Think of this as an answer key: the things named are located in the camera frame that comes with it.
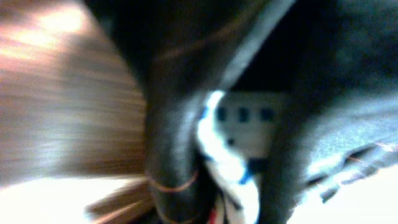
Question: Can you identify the black orange-patterned cycling jersey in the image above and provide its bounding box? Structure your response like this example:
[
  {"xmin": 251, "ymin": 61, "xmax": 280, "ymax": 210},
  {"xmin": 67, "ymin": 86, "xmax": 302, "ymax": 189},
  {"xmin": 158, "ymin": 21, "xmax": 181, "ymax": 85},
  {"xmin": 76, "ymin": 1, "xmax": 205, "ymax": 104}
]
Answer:
[{"xmin": 84, "ymin": 0, "xmax": 397, "ymax": 223}]

